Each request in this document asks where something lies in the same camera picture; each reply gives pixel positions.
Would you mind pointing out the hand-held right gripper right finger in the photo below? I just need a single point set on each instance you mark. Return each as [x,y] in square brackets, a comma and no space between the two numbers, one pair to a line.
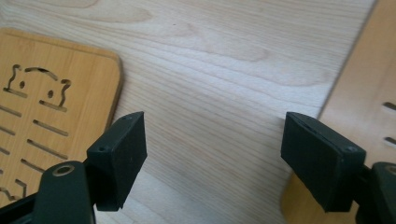
[320,161]

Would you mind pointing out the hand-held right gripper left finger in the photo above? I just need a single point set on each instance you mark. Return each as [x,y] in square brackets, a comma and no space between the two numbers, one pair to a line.
[120,161]

